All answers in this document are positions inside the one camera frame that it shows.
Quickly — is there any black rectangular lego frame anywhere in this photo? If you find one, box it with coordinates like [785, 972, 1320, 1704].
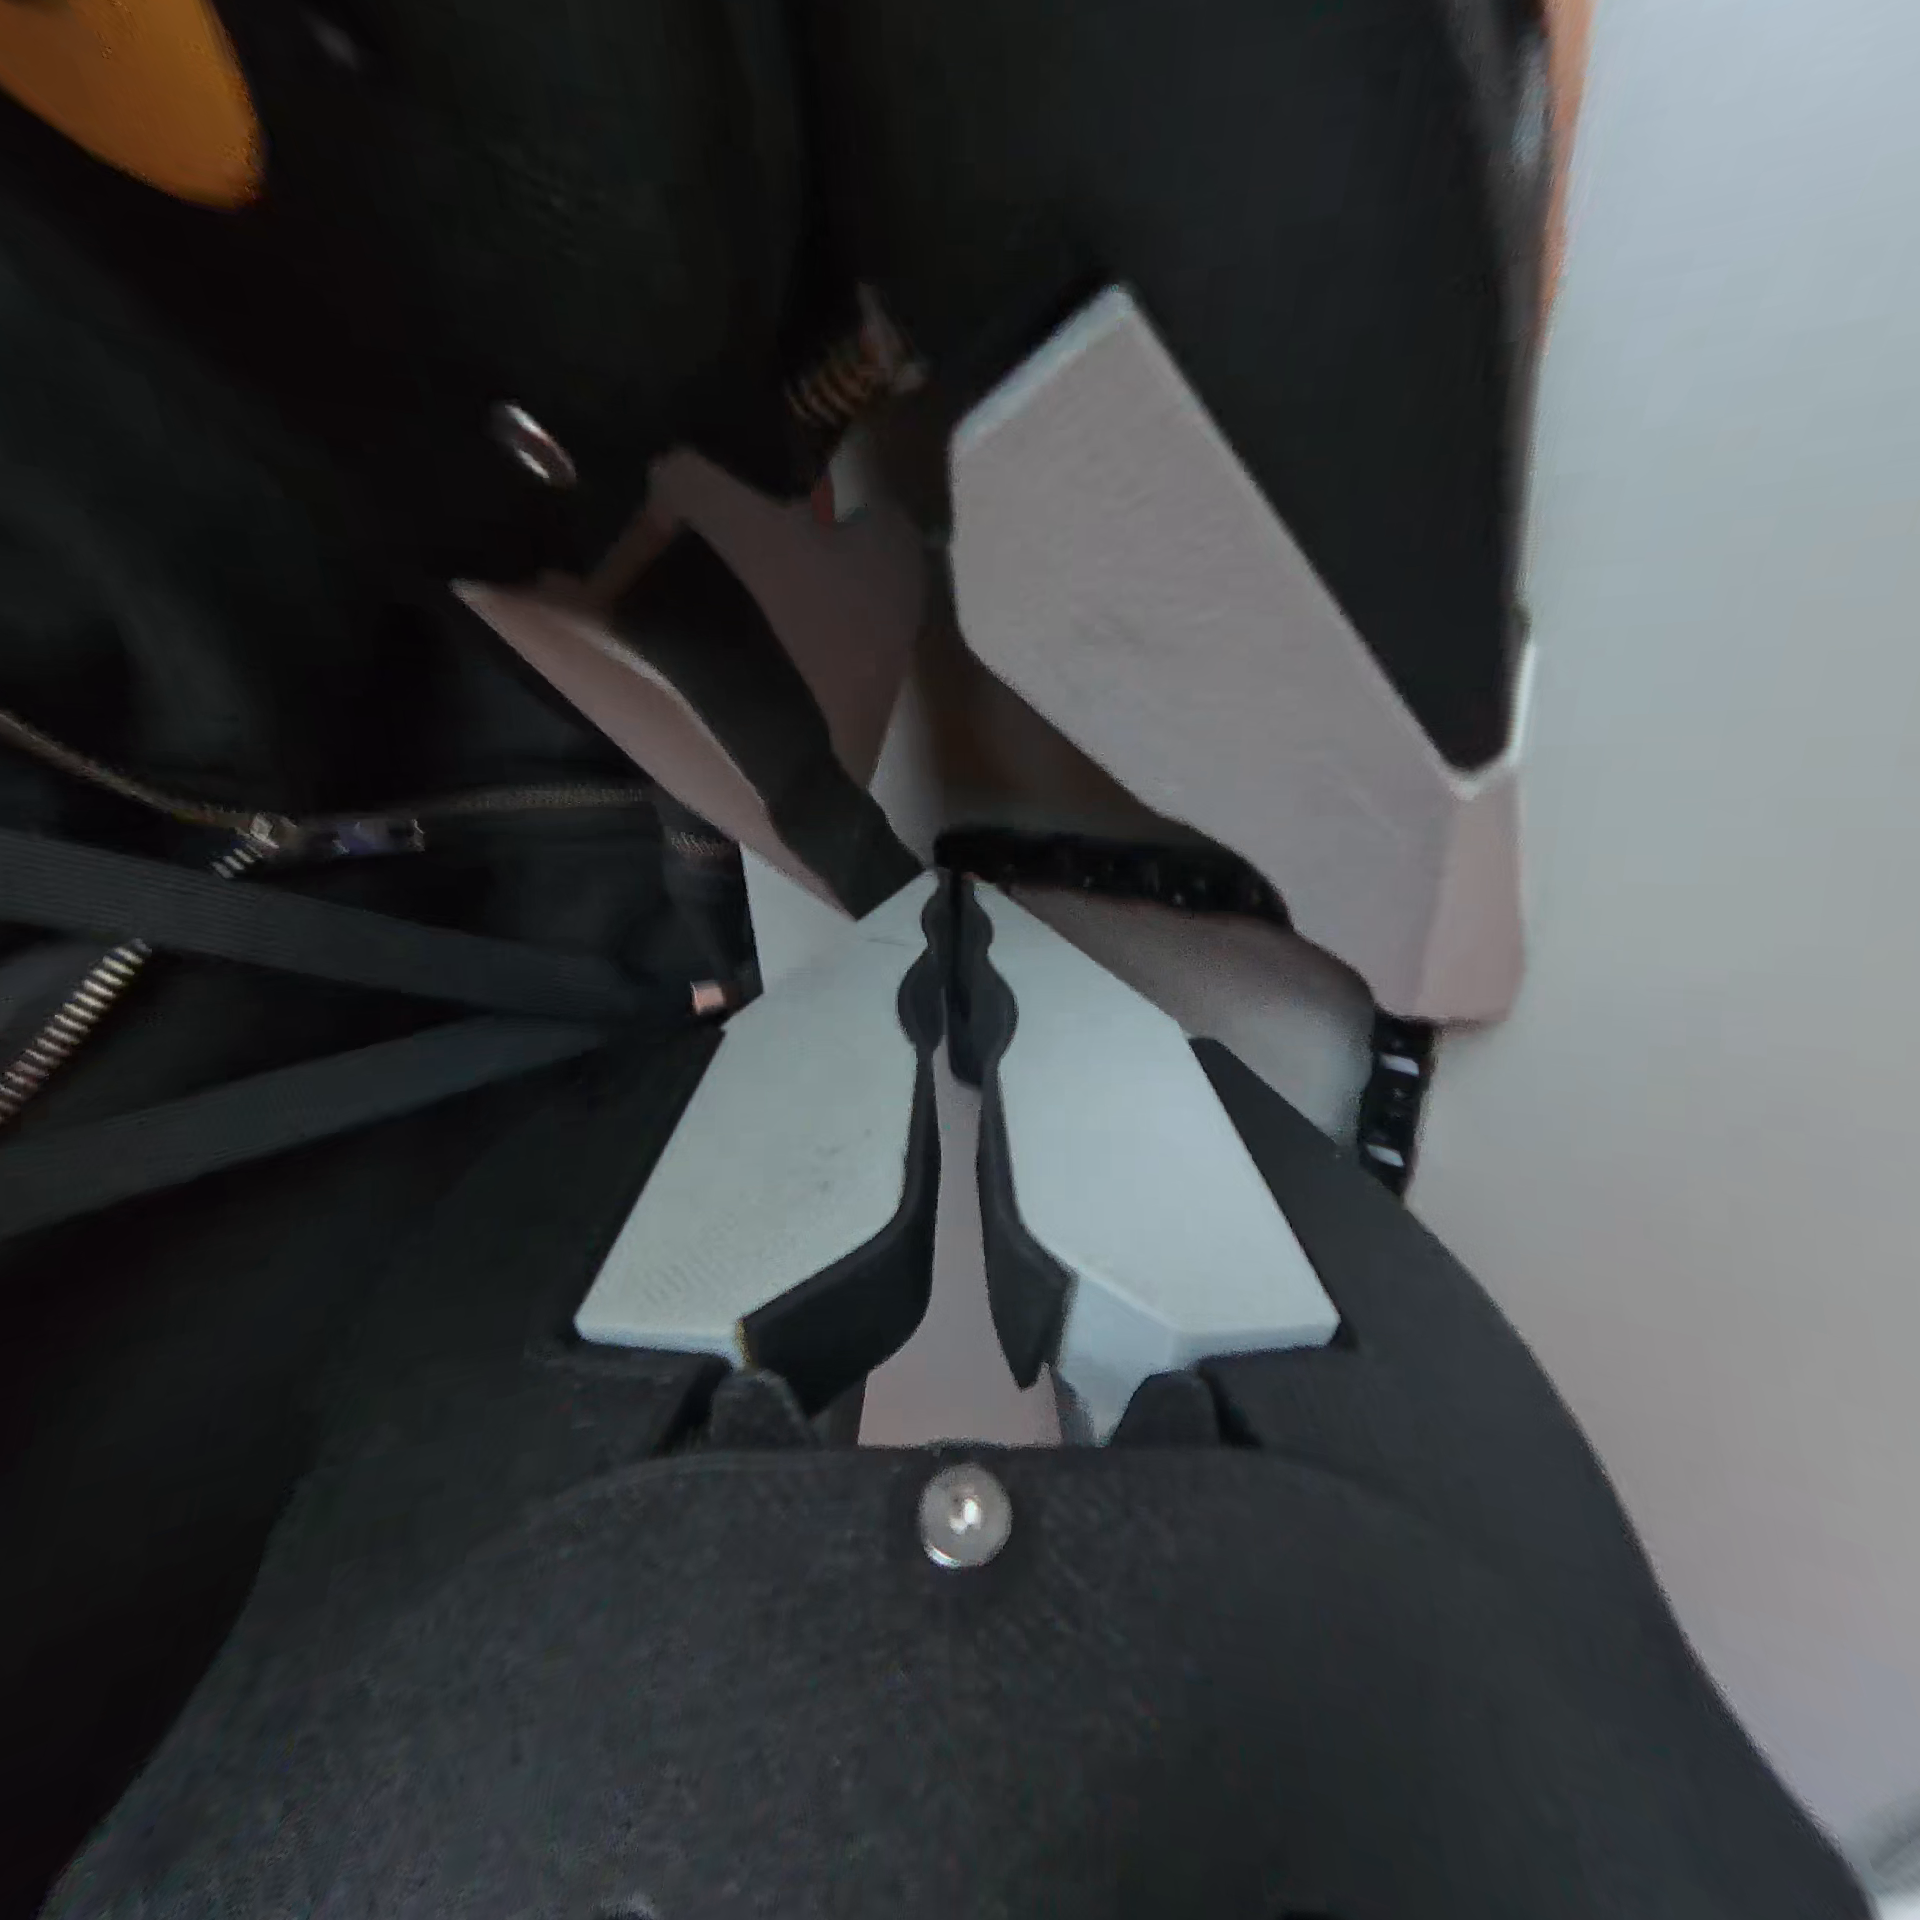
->
[931, 824, 1445, 1201]

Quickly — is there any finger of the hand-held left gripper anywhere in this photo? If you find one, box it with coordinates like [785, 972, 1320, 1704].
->
[447, 450, 924, 922]
[943, 281, 1539, 1025]

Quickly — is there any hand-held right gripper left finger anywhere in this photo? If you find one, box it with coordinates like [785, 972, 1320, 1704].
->
[574, 874, 953, 1416]

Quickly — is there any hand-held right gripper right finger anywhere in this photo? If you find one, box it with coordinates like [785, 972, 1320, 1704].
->
[958, 877, 1343, 1445]

